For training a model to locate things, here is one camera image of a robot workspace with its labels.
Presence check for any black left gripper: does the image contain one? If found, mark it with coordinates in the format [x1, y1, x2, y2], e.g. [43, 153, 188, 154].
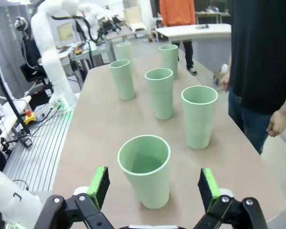
[99, 16, 121, 33]

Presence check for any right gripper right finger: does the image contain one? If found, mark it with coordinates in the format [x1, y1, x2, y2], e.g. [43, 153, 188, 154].
[193, 168, 269, 229]

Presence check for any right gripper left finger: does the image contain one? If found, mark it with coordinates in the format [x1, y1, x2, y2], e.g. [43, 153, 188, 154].
[37, 166, 115, 229]

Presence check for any pale green plastic cup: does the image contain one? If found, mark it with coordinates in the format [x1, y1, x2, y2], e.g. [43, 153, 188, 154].
[109, 59, 136, 101]
[116, 42, 133, 71]
[144, 68, 174, 120]
[181, 85, 219, 150]
[158, 44, 179, 80]
[117, 135, 171, 210]

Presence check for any person's left hand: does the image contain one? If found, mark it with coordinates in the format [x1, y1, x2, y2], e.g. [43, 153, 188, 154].
[266, 110, 286, 138]

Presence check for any person's right hand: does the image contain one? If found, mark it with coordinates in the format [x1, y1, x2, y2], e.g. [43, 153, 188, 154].
[220, 71, 231, 93]

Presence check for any wooden panel box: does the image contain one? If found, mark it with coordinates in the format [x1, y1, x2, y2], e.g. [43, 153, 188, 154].
[123, 8, 145, 31]

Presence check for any background computer screen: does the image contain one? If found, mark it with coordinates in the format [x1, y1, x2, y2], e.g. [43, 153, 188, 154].
[56, 22, 75, 43]

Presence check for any person in orange top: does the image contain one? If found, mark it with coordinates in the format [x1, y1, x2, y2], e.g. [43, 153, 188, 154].
[159, 0, 198, 76]

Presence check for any black office chair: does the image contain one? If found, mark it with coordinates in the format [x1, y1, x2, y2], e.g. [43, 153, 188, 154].
[20, 35, 48, 83]

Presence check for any white curved table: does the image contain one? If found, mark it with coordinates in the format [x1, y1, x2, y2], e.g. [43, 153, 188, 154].
[155, 23, 232, 45]

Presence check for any red yellow emergency stop button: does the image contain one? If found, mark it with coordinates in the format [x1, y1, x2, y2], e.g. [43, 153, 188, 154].
[24, 109, 38, 125]

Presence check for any person in black shirt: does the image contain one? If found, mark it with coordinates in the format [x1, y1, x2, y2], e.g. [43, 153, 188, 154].
[227, 0, 286, 155]

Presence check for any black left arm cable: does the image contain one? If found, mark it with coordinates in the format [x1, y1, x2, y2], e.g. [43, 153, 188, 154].
[51, 14, 103, 45]

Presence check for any aluminium slotted base plate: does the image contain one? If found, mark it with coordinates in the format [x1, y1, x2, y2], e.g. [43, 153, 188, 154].
[2, 104, 74, 191]

